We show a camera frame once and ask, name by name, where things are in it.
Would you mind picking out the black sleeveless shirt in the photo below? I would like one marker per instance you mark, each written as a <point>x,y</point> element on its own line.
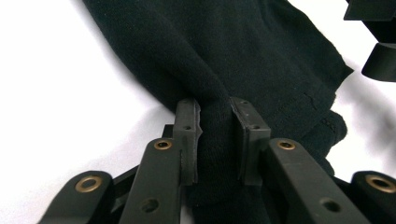
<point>218,46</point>

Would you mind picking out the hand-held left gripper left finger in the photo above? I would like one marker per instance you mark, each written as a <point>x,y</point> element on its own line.
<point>185,124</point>

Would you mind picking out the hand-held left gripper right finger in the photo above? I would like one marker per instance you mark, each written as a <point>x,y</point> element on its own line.
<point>255,137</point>

